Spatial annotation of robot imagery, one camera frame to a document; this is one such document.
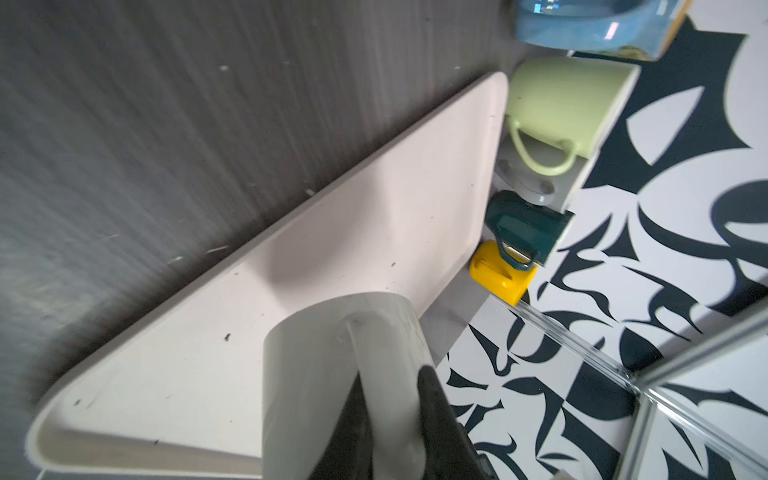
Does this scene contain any yellow mug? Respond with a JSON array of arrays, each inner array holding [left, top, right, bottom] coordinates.
[[469, 240, 537, 305]]

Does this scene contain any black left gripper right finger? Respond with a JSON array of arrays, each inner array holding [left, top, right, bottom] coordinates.
[[417, 365, 497, 479]]

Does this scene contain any light green mug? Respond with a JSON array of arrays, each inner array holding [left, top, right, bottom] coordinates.
[[506, 57, 641, 177]]

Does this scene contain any white mug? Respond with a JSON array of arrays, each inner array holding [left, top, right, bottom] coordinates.
[[262, 292, 432, 479]]

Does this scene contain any dark green mug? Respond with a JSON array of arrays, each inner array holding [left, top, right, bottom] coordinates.
[[485, 190, 574, 271]]

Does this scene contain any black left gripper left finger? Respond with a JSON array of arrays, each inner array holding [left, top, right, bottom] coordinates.
[[309, 375, 373, 480]]

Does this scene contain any beige plastic tray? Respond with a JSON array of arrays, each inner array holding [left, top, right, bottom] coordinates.
[[25, 72, 508, 479]]

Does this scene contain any grey mug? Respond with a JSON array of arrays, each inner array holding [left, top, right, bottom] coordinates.
[[496, 137, 600, 213]]

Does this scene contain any blue butterfly mug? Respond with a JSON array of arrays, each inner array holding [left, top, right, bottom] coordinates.
[[511, 0, 692, 61]]

